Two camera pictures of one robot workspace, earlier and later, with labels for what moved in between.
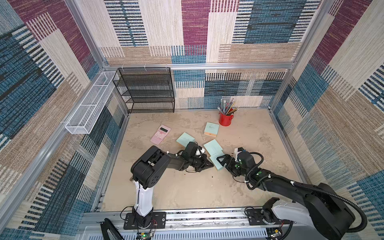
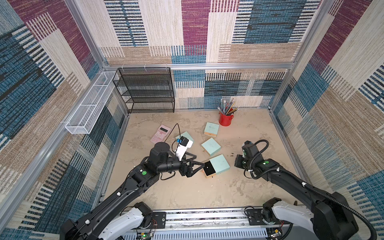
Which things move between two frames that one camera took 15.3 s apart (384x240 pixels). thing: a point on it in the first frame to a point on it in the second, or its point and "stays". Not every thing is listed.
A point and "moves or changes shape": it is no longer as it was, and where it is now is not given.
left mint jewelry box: x=184 y=139 stays
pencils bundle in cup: x=227 y=108 stays
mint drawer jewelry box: x=214 y=158 moves or changes shape
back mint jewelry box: x=211 y=129 stays
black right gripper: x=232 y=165 to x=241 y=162
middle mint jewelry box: x=213 y=147 stays
